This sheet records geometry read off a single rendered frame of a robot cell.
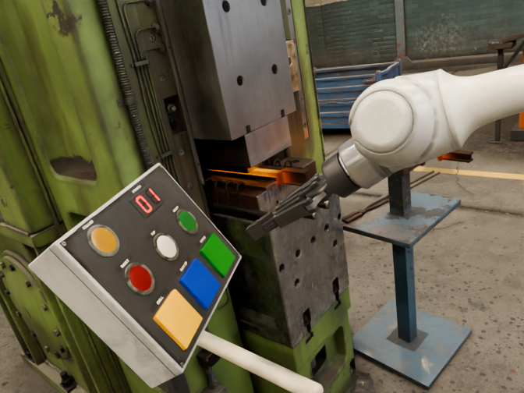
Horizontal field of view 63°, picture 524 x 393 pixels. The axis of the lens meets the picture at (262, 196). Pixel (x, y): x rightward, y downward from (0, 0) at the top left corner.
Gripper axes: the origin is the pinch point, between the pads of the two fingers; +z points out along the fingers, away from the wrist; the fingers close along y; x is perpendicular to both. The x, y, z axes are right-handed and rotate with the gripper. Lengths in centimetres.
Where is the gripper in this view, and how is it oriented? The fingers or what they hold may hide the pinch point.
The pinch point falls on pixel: (264, 224)
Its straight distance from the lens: 83.3
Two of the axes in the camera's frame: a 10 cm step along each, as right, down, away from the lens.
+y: 2.3, -4.2, 8.8
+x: -6.3, -7.5, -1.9
